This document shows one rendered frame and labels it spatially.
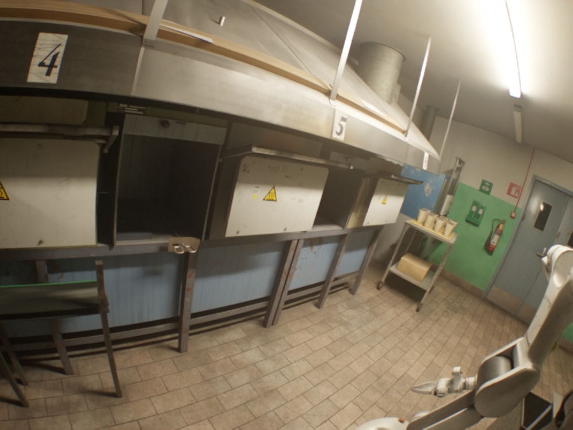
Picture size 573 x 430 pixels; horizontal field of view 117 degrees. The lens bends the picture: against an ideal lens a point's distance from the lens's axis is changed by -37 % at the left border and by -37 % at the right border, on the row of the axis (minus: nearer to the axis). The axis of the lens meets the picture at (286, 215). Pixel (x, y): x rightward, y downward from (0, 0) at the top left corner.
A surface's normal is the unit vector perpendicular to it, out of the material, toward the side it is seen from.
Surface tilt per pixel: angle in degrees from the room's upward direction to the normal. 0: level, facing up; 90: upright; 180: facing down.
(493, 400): 89
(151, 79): 80
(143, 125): 90
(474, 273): 90
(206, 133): 90
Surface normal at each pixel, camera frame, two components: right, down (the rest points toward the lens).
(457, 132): -0.73, 0.02
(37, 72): 0.67, 0.22
